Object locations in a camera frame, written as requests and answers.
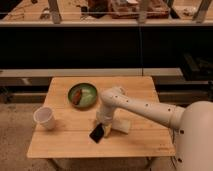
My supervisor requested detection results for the black eraser block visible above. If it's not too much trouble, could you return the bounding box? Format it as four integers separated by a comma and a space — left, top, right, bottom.
89, 123, 104, 143

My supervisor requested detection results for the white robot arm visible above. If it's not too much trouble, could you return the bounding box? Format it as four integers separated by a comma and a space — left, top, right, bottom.
96, 87, 213, 171

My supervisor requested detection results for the green ceramic bowl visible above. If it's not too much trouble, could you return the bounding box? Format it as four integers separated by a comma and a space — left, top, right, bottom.
67, 83, 98, 109

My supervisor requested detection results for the beige sponge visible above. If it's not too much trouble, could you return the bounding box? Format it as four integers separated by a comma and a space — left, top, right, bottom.
112, 119, 131, 134

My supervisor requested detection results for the wooden table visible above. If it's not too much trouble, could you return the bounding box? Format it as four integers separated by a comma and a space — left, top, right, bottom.
27, 76, 175, 158

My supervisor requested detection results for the orange carrot piece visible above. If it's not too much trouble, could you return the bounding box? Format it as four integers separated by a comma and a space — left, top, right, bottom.
73, 89, 82, 105

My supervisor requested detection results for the brown tray on bench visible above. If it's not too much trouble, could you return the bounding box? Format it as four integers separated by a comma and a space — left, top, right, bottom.
109, 0, 170, 19

